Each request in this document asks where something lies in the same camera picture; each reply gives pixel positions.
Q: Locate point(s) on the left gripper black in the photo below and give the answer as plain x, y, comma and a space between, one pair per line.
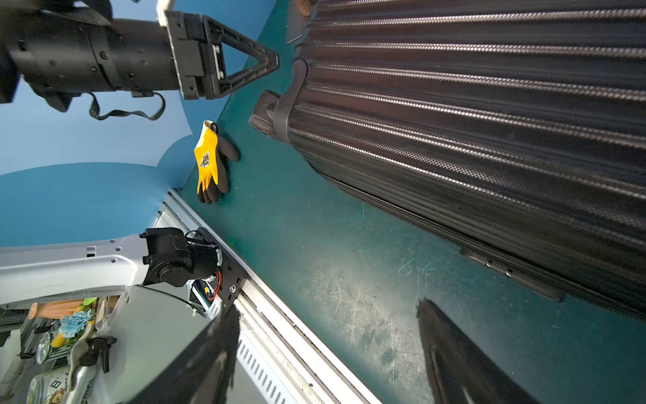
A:
212, 60

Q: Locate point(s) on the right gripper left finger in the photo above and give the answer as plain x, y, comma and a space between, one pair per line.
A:
203, 372

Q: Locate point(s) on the black ribbed hard-shell suitcase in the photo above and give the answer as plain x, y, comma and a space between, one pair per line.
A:
514, 129

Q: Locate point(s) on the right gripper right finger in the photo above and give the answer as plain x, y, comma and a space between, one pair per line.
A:
458, 371

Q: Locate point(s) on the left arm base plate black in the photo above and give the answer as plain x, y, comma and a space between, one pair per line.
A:
219, 276

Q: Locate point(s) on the yellow black work glove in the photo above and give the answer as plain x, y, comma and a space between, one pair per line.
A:
211, 152

